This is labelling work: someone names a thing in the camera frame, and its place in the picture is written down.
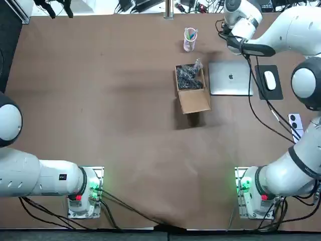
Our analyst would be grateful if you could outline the pink mesh pen cup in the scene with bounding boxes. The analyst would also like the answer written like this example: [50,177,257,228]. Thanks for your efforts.
[183,28,199,53]

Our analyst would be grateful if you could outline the black mouse pad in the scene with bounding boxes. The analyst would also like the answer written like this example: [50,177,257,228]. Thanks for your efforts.
[255,64,284,100]

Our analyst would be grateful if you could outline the black base cable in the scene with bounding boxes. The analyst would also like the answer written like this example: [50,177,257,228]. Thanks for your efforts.
[19,188,186,230]
[225,195,321,231]

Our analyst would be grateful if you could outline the plastic bag of black parts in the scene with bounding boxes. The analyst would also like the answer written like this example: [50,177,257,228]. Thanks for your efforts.
[176,59,204,90]

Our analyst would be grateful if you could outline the pale lilac flip phone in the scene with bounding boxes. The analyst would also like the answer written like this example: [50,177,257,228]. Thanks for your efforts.
[287,113,305,144]

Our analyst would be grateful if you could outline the black power adapter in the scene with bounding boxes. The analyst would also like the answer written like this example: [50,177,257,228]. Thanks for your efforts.
[117,0,135,13]

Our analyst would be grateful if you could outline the white computer mouse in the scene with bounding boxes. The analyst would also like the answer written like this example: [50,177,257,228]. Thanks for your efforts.
[263,71,276,91]

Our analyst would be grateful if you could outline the black right base cable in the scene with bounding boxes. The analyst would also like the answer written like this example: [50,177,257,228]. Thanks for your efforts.
[225,195,321,231]

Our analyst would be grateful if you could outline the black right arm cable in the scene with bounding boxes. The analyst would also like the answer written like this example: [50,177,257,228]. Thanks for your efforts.
[247,54,301,144]

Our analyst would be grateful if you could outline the black left base cable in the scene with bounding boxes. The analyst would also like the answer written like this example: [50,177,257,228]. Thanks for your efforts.
[19,188,186,230]

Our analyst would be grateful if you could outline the open cardboard box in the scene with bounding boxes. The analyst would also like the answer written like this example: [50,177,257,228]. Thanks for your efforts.
[175,64,213,115]

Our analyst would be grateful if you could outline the aluminium profile post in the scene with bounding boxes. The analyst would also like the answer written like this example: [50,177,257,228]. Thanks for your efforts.
[164,0,175,20]

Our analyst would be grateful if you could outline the silver laptop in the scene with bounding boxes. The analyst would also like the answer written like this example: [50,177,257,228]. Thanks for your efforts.
[208,61,254,96]

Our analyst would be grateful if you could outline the aluminium frame rail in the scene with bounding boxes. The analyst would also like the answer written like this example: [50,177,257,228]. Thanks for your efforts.
[15,0,34,25]

